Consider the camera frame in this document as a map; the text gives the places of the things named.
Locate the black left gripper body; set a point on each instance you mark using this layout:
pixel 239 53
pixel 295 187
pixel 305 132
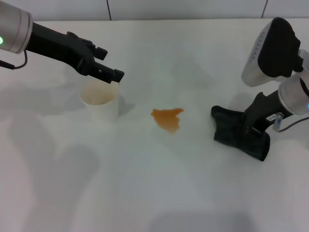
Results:
pixel 58 50

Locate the brown water stain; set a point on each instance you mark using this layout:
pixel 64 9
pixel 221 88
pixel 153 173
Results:
pixel 169 119

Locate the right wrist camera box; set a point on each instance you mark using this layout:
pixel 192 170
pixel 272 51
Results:
pixel 272 53

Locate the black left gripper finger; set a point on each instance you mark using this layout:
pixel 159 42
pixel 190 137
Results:
pixel 96 50
pixel 108 73

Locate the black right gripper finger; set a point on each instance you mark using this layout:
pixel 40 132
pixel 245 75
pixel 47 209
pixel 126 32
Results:
pixel 254 132

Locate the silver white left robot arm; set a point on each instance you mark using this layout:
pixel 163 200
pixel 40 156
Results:
pixel 12 26

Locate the dark blue rag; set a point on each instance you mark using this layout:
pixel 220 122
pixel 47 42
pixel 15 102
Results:
pixel 229 130

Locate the white paper cup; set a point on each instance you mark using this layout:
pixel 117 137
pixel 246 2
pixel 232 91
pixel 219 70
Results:
pixel 101 104

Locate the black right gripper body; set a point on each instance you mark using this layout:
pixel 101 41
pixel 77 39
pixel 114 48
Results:
pixel 263 112

